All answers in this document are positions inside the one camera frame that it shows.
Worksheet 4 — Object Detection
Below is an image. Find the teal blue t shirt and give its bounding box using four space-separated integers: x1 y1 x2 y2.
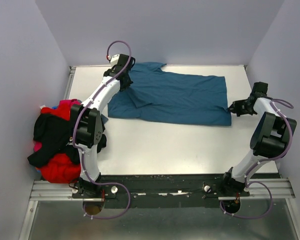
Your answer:
107 62 232 127

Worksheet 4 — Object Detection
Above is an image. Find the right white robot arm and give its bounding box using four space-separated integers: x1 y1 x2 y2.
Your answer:
220 82 297 196

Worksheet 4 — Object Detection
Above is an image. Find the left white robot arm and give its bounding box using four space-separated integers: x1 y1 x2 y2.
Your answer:
70 54 136 198

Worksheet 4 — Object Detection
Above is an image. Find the black t shirt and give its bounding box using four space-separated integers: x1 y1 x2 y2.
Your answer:
27 113 108 168

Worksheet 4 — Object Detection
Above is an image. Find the red t shirt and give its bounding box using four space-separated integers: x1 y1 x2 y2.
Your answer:
36 99 81 184

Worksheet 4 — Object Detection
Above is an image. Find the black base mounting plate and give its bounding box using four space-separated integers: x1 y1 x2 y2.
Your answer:
72 174 249 209

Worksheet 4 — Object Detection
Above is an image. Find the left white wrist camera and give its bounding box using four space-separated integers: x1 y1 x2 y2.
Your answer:
106 54 120 68

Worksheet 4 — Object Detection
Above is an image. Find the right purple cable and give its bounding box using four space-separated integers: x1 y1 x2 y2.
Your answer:
219 98 295 220

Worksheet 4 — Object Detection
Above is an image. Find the purple cable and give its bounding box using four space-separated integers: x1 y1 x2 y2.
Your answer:
219 98 295 220
72 39 133 221

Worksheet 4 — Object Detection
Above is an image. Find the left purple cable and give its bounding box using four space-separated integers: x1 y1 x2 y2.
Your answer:
72 39 133 221

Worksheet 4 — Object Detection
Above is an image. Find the aluminium frame rail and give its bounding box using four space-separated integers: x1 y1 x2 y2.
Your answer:
19 173 300 240

